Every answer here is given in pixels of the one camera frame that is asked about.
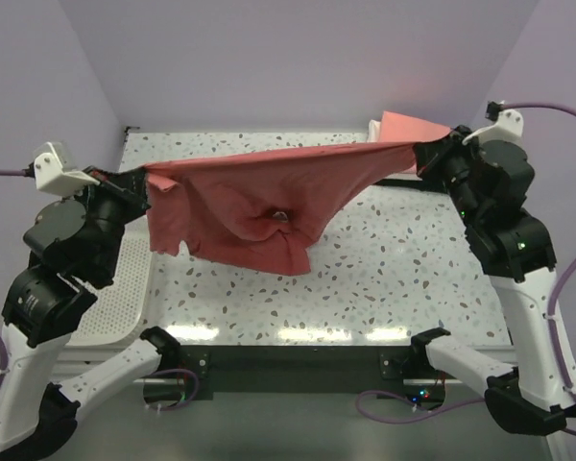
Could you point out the folded salmon pink t-shirt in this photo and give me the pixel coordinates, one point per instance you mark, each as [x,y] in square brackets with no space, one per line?
[400,128]

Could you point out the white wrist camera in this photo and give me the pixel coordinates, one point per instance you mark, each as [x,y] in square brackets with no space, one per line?
[55,171]
[506,125]

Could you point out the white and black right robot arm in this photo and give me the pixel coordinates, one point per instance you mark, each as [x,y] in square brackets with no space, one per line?
[487,182]

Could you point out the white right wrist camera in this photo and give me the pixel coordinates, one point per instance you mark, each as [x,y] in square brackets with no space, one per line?
[506,125]

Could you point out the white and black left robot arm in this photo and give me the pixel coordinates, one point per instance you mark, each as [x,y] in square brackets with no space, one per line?
[74,248]

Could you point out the folded black t-shirt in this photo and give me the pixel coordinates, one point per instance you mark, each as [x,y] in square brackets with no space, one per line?
[417,184]

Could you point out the folded white t-shirt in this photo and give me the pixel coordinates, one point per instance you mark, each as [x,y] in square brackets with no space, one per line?
[374,129]

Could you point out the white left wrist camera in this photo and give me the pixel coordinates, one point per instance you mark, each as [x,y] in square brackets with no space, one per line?
[55,171]

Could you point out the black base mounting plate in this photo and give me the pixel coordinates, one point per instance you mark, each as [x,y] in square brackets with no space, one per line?
[295,370]

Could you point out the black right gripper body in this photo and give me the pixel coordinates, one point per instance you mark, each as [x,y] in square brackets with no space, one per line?
[438,157]

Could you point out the red t-shirt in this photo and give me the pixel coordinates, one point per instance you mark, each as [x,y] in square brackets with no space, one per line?
[262,211]

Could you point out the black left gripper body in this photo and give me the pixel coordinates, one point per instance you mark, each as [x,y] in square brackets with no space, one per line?
[126,188]

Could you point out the white perforated plastic basket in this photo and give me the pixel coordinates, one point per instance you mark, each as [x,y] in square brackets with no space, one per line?
[118,313]

